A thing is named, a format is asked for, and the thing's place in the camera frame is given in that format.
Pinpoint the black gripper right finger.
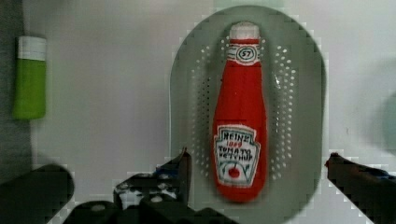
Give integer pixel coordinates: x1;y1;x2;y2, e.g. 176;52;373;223
325;153;396;224

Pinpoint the green white bottle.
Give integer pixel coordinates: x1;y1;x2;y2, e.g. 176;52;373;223
12;36;47;119

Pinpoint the red ketchup bottle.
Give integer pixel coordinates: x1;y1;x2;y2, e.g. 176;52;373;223
211;21;267;203

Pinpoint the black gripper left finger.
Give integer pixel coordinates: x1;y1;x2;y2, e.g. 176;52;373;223
113;147;191;209

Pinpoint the grey-green oval strainer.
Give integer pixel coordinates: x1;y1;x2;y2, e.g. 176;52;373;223
170;6;326;224

